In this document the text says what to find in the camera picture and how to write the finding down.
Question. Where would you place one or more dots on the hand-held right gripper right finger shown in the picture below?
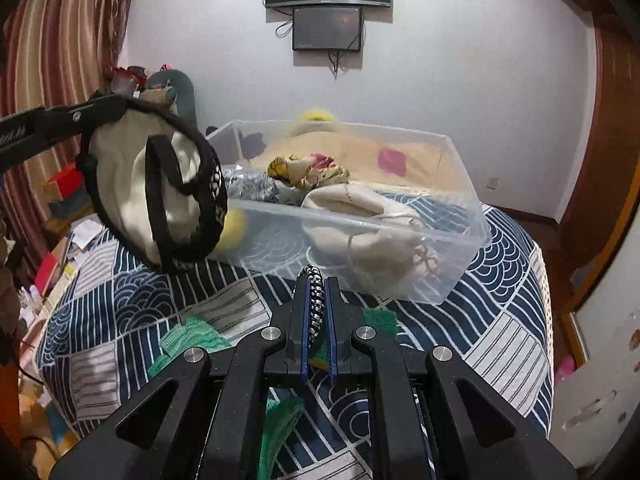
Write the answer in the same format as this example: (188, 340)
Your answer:
(331, 320)

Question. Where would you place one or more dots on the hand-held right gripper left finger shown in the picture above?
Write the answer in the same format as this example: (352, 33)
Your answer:
(301, 320)

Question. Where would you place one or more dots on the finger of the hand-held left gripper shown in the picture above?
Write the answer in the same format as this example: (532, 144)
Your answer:
(90, 110)

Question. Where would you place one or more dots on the cream bag with black trim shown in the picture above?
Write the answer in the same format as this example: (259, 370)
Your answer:
(125, 180)

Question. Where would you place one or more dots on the clear plastic storage box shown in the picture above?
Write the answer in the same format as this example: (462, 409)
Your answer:
(350, 230)

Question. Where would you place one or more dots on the dark red plush toy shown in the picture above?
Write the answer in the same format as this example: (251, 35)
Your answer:
(129, 79)

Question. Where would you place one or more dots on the red box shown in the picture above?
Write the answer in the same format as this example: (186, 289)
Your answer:
(62, 182)

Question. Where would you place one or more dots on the striped red curtain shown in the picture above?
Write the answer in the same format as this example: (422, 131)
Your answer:
(55, 45)

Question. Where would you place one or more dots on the green plush toy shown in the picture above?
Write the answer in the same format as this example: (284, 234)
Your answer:
(186, 95)

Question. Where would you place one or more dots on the green mesh cloth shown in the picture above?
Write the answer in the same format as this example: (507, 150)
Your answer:
(192, 342)

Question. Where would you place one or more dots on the yellow plush ball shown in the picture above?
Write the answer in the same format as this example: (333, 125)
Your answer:
(234, 230)

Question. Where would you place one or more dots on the pile of papers and boxes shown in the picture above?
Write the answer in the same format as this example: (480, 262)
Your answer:
(60, 255)

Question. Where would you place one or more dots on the floral patterned cloth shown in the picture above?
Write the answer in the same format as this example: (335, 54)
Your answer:
(305, 170)

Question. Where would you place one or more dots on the blue white patterned bedspread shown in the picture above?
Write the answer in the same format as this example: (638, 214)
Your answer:
(490, 320)

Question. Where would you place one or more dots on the black cloth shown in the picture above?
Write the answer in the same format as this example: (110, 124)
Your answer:
(254, 144)

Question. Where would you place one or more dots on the pink cloth patch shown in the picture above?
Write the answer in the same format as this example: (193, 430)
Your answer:
(392, 161)

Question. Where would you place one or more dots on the beige blanket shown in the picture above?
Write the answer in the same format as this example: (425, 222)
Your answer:
(350, 147)

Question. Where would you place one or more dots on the yellow plush toy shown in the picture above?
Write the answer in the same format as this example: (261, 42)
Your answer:
(315, 116)

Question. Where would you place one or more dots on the white cabinet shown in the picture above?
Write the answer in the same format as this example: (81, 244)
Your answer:
(605, 400)

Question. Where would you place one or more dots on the wooden door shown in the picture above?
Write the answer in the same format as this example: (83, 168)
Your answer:
(610, 160)

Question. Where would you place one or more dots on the white wall socket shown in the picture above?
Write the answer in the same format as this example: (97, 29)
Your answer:
(493, 182)

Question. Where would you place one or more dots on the small black wall monitor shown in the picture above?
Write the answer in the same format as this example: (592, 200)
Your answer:
(327, 29)

